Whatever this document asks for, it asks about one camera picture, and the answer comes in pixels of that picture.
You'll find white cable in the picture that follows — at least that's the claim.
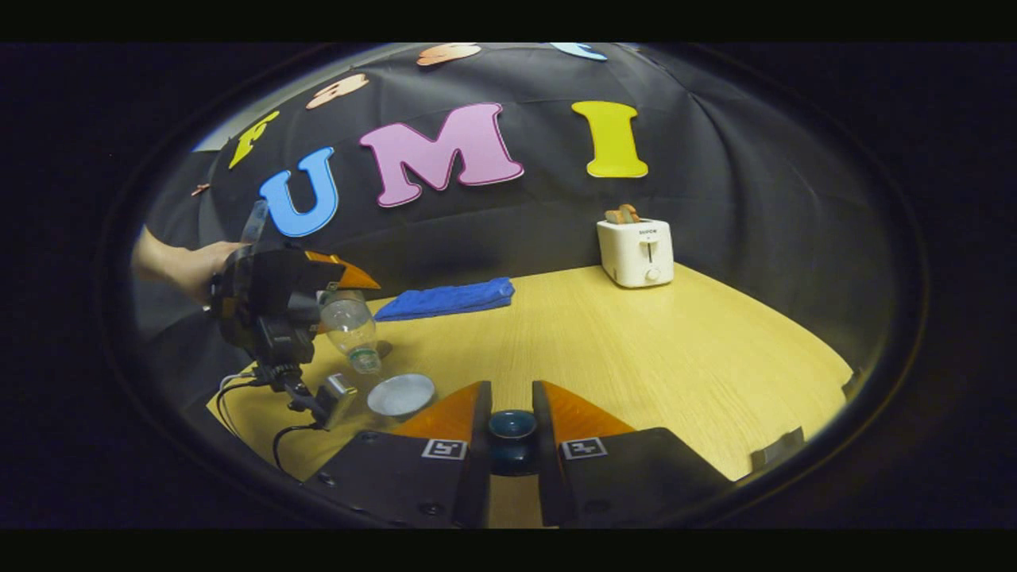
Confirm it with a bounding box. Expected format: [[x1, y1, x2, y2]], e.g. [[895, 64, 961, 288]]
[[215, 372, 267, 434]]

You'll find white teacup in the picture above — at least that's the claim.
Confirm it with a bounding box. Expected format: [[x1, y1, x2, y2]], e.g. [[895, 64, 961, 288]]
[[366, 373, 437, 419]]

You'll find folded blue towel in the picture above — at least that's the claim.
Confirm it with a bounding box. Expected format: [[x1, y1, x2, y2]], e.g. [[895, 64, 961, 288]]
[[373, 276, 516, 323]]

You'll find black cable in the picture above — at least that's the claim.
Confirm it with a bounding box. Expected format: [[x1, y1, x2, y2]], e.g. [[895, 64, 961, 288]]
[[272, 423, 323, 471]]

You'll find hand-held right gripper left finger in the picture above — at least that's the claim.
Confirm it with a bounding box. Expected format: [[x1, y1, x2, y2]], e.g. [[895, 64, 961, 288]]
[[300, 380, 493, 529]]

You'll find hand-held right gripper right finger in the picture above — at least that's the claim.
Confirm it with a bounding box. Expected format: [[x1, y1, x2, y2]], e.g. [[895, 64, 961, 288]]
[[532, 380, 737, 529]]

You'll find dark grey table bracket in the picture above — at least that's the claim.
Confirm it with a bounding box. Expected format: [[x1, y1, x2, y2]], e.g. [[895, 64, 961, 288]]
[[750, 427, 806, 471]]

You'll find black backdrop cloth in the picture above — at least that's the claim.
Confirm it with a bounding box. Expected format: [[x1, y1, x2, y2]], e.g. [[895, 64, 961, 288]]
[[131, 44, 903, 378]]

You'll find clear plastic water bottle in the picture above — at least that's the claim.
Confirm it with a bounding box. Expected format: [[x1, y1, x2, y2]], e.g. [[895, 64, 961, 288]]
[[318, 290, 383, 375]]

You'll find dark blue teacup lid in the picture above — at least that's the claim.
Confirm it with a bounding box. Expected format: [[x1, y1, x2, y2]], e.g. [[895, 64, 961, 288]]
[[486, 408, 539, 477]]

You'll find white toaster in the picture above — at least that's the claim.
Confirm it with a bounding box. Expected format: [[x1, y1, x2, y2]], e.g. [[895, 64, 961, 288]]
[[597, 218, 675, 288]]

